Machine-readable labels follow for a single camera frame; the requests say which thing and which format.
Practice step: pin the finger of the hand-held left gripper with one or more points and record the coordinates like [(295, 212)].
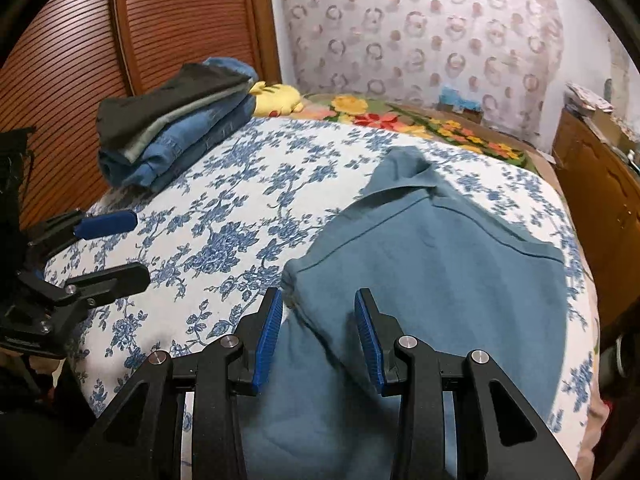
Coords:
[(107, 223), (112, 279)]

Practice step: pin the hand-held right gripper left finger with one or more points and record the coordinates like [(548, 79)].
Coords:
[(267, 345)]

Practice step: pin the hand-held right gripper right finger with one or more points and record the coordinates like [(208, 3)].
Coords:
[(369, 345)]

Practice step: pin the blue pants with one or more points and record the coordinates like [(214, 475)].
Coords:
[(440, 285)]

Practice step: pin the grey-green folded garment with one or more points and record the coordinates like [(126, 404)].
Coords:
[(150, 137)]

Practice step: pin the stack of folded clothes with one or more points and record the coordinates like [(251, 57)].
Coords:
[(190, 145)]

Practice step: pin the blue floral white bedsheet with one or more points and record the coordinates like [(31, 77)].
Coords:
[(225, 210)]

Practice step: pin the dark grey folded garment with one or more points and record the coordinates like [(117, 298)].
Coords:
[(165, 105)]

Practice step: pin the wooden louvered wardrobe door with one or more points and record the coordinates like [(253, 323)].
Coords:
[(60, 85), (190, 15)]

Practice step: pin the yellow plush toy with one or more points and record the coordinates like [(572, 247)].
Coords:
[(277, 100)]

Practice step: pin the colourful flower blanket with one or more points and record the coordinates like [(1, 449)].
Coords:
[(425, 125)]

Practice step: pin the wooden cabinet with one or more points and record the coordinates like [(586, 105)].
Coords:
[(595, 185)]

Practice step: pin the stack of papers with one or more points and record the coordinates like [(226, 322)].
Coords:
[(590, 97)]

